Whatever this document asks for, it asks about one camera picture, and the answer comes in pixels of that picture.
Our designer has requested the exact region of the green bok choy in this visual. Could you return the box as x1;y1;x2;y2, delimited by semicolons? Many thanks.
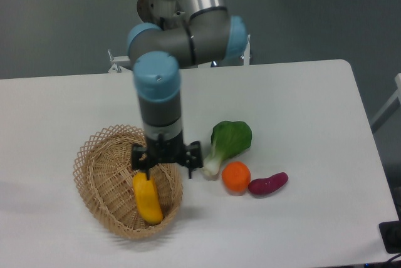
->
202;121;253;178

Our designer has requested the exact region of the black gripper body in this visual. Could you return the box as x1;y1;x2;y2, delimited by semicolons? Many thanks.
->
145;133;186;165

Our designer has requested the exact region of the orange fruit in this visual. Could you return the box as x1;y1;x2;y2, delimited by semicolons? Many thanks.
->
221;162;251;193

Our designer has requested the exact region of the black device at table edge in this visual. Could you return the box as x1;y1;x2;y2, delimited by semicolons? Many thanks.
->
378;220;400;254

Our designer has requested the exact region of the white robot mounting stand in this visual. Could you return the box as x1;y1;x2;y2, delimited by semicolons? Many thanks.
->
108;34;253;73

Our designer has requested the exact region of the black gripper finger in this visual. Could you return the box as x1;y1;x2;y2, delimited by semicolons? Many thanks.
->
181;141;203;179
131;144;150;181

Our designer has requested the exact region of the white frame at right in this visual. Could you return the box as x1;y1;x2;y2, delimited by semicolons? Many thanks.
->
370;73;400;133

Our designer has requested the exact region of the purple sweet potato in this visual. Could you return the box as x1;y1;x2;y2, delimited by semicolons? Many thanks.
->
247;172;289;195

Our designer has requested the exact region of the woven wicker basket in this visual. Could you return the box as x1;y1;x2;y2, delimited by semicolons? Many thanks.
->
73;125;183;240

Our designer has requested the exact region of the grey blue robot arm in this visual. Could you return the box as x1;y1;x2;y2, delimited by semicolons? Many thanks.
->
127;0;248;174

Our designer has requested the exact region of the yellow mango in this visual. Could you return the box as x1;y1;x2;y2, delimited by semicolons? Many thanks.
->
132;172;164;225

